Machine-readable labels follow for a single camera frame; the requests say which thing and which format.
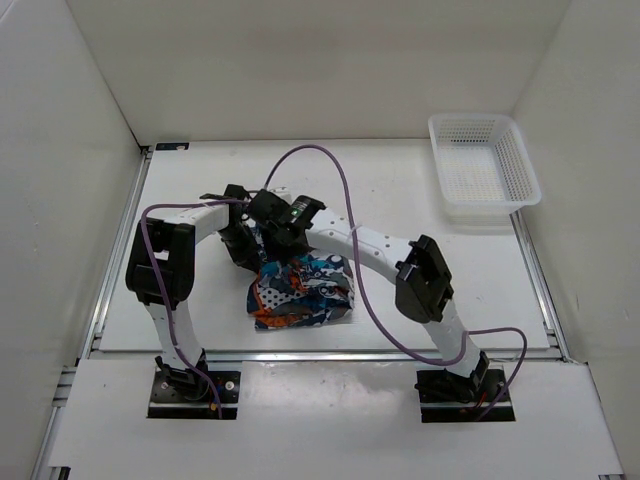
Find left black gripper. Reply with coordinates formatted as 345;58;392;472
218;224;262;273

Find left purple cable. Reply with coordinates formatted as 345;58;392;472
140;197;251;419

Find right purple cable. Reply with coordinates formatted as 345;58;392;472
264;144;529;421

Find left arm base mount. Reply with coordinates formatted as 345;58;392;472
147;355;241;420

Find purple cable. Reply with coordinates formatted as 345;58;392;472
140;197;251;419
264;144;529;421

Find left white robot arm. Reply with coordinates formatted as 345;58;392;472
125;184;260;400

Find white plastic basket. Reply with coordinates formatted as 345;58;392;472
428;113;542;225

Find colourful patterned shorts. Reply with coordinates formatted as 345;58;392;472
246;226;355;330

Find aluminium frame rail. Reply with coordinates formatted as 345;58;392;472
88;347;563;363

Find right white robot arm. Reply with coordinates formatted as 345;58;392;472
247;189;488;400

